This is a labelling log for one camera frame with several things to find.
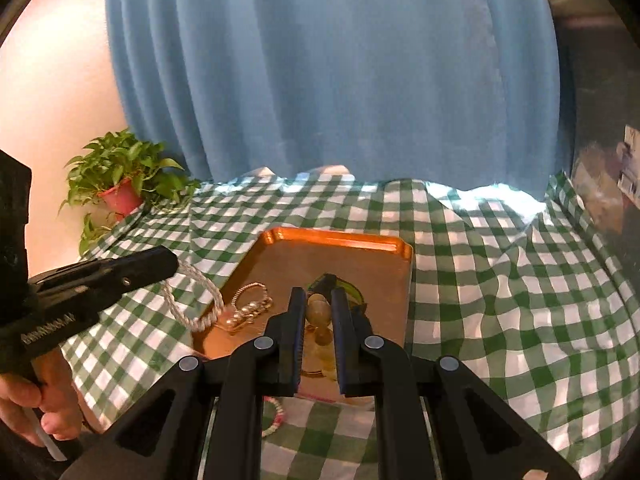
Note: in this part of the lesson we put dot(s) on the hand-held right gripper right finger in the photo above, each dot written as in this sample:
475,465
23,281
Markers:
336,320

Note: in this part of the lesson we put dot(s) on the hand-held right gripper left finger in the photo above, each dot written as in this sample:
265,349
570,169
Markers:
298,320

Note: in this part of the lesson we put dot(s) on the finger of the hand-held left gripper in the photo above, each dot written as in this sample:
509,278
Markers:
135,267

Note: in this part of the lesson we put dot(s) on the dark green bangle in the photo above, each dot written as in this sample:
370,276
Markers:
350,292

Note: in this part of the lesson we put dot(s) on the thin silver bangle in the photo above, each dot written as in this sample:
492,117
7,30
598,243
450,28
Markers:
260,287

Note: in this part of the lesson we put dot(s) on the copper metal tray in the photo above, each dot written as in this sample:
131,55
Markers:
285,260

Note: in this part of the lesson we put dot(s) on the person's left hand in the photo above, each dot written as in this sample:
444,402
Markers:
55,395

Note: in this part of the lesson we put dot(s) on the potted green plant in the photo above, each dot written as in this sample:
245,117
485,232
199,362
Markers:
115,155

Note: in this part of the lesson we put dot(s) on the green checkered tablecloth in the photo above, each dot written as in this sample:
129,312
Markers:
475,310

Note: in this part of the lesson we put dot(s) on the blue curtain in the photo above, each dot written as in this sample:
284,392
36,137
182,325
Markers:
325,70

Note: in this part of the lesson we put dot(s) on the clear storage bin purple lid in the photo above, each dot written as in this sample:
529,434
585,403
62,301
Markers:
600,110

